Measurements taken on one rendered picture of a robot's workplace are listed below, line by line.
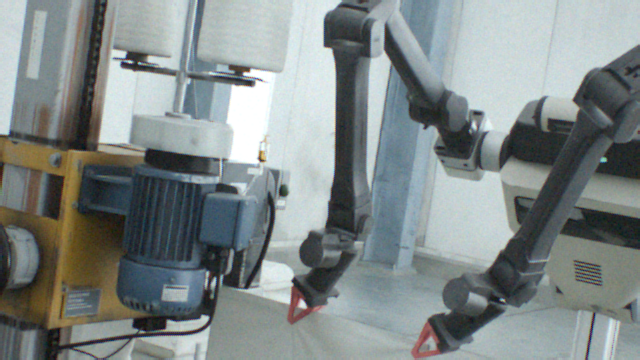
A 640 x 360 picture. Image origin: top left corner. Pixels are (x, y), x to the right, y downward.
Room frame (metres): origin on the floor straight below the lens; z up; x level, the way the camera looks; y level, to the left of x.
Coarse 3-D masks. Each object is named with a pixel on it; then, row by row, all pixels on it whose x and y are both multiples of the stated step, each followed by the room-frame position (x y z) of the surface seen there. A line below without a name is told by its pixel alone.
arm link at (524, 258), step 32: (576, 96) 1.70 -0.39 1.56; (576, 128) 1.69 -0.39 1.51; (608, 128) 1.64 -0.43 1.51; (576, 160) 1.69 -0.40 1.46; (544, 192) 1.75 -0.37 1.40; (576, 192) 1.73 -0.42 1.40; (544, 224) 1.76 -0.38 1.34; (512, 256) 1.81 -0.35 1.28; (544, 256) 1.80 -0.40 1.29; (512, 288) 1.81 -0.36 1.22
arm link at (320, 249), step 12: (372, 216) 2.03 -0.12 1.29; (324, 228) 2.03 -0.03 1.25; (336, 228) 2.08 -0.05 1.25; (360, 228) 2.02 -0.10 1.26; (372, 228) 2.04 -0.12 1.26; (312, 240) 1.98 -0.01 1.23; (324, 240) 1.97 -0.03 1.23; (336, 240) 2.00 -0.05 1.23; (360, 240) 2.03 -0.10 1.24; (300, 252) 1.99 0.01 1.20; (312, 252) 1.97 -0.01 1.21; (324, 252) 1.96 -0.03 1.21; (336, 252) 1.99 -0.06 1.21; (312, 264) 1.97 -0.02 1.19; (324, 264) 1.98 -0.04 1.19
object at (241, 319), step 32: (224, 288) 2.18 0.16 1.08; (224, 320) 2.17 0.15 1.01; (256, 320) 2.14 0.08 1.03; (320, 320) 2.06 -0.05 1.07; (224, 352) 2.17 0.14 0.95; (256, 352) 2.13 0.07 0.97; (288, 352) 2.10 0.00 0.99; (320, 352) 2.05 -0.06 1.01; (352, 352) 2.00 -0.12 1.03; (384, 352) 1.97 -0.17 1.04
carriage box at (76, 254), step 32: (0, 160) 1.91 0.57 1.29; (32, 160) 1.87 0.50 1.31; (64, 160) 1.82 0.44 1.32; (96, 160) 1.87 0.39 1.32; (128, 160) 1.94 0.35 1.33; (0, 192) 1.98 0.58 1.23; (64, 192) 1.82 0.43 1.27; (32, 224) 1.85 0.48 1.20; (64, 224) 1.82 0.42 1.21; (96, 224) 1.89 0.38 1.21; (64, 256) 1.82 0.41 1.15; (96, 256) 1.90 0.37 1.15; (32, 288) 1.84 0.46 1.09; (64, 288) 1.83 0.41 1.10; (96, 288) 1.90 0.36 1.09; (32, 320) 1.84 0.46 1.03; (64, 320) 1.85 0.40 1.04; (96, 320) 1.92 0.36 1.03
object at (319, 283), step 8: (312, 272) 2.05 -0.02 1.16; (320, 272) 2.04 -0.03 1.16; (328, 272) 2.04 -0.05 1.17; (336, 272) 2.04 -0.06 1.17; (296, 280) 2.04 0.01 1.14; (304, 280) 2.06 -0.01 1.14; (312, 280) 2.05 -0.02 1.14; (320, 280) 2.04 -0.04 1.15; (328, 280) 2.04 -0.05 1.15; (336, 280) 2.05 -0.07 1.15; (304, 288) 2.03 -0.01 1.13; (312, 288) 2.05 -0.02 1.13; (320, 288) 2.05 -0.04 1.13; (328, 288) 2.05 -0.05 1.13; (312, 296) 2.02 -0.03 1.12; (320, 296) 2.04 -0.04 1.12; (328, 296) 2.06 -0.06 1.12; (336, 296) 2.10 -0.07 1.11
